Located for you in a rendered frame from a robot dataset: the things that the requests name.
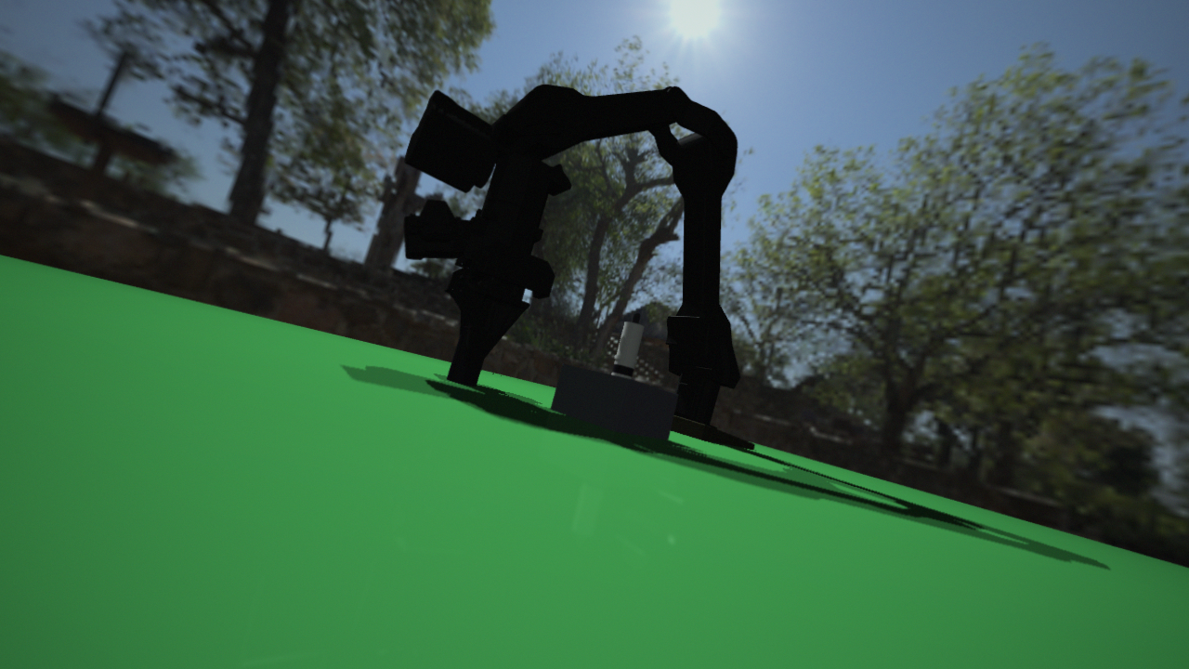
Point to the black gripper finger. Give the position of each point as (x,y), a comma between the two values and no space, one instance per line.
(491,316)
(464,307)

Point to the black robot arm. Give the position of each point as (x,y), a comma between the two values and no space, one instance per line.
(454,146)

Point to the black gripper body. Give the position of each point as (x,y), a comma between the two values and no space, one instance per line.
(505,264)

